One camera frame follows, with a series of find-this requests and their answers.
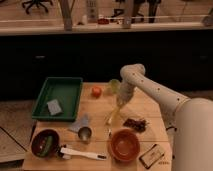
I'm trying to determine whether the black office chair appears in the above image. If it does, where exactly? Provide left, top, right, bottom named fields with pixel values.
left=22, top=0, right=53, bottom=14

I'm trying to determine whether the dark brown dried bunch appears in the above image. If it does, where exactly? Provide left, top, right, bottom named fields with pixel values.
left=123, top=118, right=146, bottom=133

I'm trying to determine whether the grey blue sponge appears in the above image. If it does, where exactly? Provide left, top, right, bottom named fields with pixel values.
left=47, top=99, right=62, bottom=115

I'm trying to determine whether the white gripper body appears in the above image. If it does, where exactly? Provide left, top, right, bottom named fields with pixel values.
left=116, top=92, right=133, bottom=108

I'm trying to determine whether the grey blue cloth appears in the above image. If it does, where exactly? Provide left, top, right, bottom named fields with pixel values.
left=68, top=114, right=89, bottom=133

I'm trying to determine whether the green plastic tray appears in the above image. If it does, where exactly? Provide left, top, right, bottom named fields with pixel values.
left=32, top=77, right=83, bottom=122

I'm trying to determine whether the dark red bowl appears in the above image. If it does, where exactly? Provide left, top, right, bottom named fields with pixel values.
left=31, top=129, right=59, bottom=158

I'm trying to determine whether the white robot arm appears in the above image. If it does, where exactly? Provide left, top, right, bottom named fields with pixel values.
left=117, top=64, right=213, bottom=171

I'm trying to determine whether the orange tomato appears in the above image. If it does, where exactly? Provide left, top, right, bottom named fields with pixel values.
left=92, top=86, right=102, bottom=98

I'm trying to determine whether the small metal cup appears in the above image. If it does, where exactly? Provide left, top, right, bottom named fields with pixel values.
left=78, top=127, right=92, bottom=143

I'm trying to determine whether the green translucent cup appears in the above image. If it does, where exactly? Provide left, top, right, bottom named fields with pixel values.
left=108, top=79, right=120, bottom=94

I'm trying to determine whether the orange bowl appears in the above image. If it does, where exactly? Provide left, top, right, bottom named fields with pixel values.
left=107, top=129, right=140, bottom=163

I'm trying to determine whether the red object on shelf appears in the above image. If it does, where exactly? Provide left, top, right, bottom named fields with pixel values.
left=98, top=18, right=109, bottom=25

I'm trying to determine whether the yellow banana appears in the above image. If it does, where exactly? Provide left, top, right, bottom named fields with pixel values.
left=106, top=106, right=121, bottom=125

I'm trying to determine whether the black floor cable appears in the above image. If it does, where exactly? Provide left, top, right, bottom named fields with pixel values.
left=165, top=124, right=177, bottom=132

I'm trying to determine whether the green cucumber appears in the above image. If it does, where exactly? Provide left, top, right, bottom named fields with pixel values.
left=40, top=136, right=53, bottom=157

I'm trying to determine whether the black rectangular box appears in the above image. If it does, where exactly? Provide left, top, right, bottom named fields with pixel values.
left=139, top=144, right=165, bottom=169

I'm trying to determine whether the white handled brush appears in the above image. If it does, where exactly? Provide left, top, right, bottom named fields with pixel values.
left=59, top=146, right=107, bottom=160

